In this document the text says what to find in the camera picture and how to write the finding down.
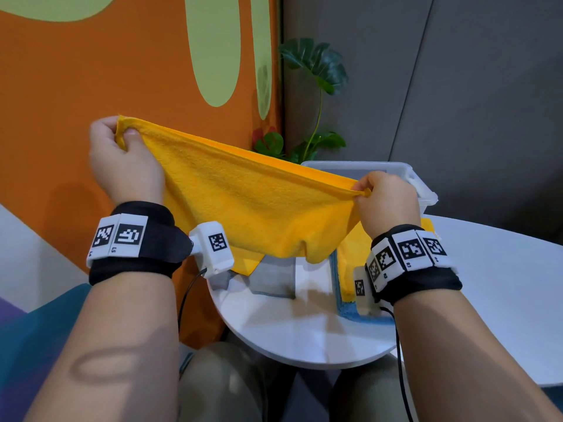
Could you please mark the black left wristband with markers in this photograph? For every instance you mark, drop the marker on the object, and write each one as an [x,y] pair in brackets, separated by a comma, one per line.
[167,246]

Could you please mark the clear plastic storage box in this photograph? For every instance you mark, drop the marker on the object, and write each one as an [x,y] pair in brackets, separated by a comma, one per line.
[413,173]

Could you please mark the green leafy plant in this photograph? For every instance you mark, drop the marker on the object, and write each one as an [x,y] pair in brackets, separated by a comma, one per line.
[316,61]

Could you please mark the person's right leg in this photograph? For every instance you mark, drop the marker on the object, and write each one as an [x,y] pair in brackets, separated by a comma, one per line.
[365,395]

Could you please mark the person's left leg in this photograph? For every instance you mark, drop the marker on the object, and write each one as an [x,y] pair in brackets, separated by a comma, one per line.
[220,386]

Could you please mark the person's left forearm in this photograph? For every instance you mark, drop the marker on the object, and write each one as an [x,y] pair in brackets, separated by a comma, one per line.
[114,356]

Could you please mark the blue towel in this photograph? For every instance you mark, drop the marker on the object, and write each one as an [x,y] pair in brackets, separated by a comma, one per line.
[352,315]

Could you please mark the person's right forearm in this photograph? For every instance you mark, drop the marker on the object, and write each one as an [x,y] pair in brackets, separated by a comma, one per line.
[470,369]

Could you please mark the person's right hand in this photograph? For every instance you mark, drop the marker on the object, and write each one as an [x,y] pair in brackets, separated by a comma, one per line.
[391,206]

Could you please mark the black right wristband with markers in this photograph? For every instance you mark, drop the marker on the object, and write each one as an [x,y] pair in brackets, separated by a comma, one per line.
[431,283]

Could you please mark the person's left hand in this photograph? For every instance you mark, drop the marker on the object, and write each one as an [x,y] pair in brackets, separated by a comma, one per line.
[127,175]

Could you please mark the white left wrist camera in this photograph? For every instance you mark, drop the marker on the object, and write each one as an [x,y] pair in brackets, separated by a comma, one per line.
[211,261]

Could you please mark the person's leg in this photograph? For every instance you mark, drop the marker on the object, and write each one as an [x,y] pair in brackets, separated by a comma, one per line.
[365,395]
[220,386]

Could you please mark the grey towel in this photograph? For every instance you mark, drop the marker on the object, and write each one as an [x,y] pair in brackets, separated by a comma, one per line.
[275,281]

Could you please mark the black wristband with markers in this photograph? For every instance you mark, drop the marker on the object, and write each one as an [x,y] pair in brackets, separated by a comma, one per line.
[431,283]
[167,246]

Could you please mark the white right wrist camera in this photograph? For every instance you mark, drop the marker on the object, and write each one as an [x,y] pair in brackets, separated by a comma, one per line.
[363,303]

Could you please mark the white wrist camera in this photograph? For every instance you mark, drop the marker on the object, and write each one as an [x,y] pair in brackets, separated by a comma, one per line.
[211,261]
[363,303]

